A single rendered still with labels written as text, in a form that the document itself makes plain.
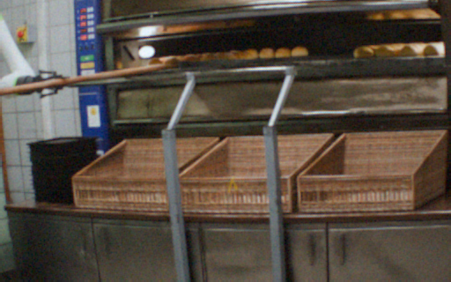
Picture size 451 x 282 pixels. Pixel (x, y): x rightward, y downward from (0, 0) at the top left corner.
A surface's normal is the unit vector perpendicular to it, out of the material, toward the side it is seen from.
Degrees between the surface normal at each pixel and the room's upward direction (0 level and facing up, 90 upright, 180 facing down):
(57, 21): 90
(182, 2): 70
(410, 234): 91
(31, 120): 90
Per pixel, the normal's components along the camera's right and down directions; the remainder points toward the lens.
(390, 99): -0.51, -0.24
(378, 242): -0.50, 0.15
